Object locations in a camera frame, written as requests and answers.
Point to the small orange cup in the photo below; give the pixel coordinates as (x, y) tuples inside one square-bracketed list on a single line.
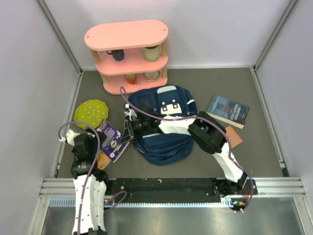
[(131, 78)]

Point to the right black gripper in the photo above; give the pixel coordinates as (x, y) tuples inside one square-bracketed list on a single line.
[(130, 131)]

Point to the aluminium frame rail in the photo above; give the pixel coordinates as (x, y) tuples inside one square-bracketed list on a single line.
[(281, 207)]

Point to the pink three-tier wooden shelf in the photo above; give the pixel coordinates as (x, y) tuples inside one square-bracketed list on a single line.
[(128, 36)]

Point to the blue Nineteen Eighty-Four book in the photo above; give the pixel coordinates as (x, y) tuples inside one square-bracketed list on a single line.
[(228, 111)]

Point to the navy blue student backpack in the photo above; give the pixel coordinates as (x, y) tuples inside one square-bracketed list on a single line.
[(157, 148)]

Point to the pale green mug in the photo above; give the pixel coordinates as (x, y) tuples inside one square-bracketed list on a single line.
[(151, 54)]

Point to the dark blue mug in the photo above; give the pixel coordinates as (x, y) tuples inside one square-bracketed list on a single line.
[(118, 54)]

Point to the orange treehouse paperback book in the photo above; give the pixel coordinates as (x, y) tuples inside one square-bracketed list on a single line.
[(102, 160)]

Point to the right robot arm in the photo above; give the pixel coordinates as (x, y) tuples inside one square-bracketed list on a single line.
[(208, 134)]

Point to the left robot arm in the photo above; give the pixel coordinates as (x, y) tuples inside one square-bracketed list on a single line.
[(89, 182)]

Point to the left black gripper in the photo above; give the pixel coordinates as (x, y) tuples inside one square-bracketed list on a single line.
[(95, 139)]

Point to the patterned ceramic bowl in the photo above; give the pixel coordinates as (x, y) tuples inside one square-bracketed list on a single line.
[(152, 75)]

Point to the green polka dot plate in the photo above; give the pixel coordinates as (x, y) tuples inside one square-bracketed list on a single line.
[(91, 112)]

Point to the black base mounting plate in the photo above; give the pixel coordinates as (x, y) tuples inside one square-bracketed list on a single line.
[(212, 186)]

